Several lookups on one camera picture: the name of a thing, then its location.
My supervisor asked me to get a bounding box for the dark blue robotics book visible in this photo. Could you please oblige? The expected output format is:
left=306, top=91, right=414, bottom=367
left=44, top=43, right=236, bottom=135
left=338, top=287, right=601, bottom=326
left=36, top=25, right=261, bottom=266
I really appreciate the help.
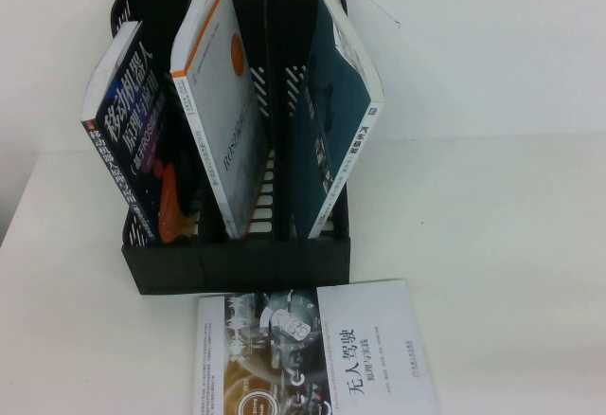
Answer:
left=80, top=19, right=201, bottom=248

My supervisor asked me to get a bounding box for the white self-driving car book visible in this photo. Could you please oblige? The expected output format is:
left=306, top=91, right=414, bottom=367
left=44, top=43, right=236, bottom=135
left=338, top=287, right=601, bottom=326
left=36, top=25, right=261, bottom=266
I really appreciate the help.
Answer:
left=190, top=278, right=439, bottom=415

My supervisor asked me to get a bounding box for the white orange-trimmed ROS book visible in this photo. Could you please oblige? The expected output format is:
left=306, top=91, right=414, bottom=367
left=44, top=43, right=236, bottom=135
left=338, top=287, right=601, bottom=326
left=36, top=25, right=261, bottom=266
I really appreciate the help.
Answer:
left=169, top=0, right=273, bottom=239

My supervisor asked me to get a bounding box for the white car suspension book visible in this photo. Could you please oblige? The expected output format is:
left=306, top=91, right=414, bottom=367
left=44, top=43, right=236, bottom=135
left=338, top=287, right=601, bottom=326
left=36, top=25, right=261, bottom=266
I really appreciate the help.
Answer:
left=285, top=0, right=386, bottom=240

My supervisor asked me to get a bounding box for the black plastic book stand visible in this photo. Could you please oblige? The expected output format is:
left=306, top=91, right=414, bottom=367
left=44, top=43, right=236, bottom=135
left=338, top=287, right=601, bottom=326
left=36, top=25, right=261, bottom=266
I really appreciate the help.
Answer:
left=109, top=0, right=352, bottom=297

